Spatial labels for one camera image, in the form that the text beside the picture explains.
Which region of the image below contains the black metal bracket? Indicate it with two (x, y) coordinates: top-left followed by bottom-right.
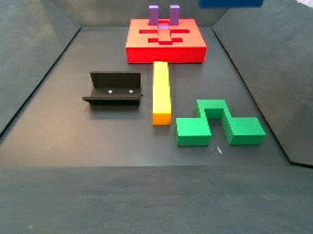
(82, 71), (142, 105)

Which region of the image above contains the purple U-shaped block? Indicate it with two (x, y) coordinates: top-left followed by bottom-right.
(149, 5), (181, 27)

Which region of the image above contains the red slotted board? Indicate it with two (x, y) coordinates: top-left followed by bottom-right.
(125, 18), (207, 64)

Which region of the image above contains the yellow long block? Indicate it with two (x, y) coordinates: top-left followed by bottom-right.
(152, 61), (172, 126)

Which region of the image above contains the green zigzag block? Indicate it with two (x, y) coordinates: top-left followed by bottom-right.
(176, 99), (268, 147)

